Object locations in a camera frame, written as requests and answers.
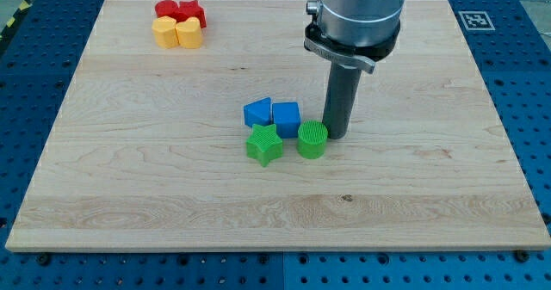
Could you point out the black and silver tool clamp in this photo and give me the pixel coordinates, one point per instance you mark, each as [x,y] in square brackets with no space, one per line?
[353,39]

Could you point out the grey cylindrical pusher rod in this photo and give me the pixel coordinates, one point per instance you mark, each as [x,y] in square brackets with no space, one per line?
[340,96]

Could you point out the green cylinder block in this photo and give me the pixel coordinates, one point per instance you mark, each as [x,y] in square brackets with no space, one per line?
[312,137]

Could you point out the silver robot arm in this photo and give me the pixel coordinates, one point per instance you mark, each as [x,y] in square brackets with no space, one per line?
[387,6]

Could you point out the green star block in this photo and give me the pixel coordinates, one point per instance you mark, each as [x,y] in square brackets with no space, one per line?
[264,144]

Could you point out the red star block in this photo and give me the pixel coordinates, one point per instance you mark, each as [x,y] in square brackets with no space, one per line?
[190,9]

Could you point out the blue cube block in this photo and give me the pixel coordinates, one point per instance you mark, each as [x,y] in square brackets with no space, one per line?
[286,117]

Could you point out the blue wedge block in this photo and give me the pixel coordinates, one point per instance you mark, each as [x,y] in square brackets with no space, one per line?
[258,112]

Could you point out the white fiducial marker tag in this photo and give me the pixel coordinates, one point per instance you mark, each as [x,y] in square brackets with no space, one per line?
[474,20]

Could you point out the yellow heart block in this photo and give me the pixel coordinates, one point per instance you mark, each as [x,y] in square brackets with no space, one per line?
[189,33]

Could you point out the yellow hexagon block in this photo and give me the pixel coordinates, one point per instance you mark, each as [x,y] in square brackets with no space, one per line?
[164,31]

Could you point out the red cylinder block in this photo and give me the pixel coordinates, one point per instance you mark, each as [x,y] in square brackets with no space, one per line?
[166,8]

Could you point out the wooden board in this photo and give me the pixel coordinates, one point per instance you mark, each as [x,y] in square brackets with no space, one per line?
[147,152]

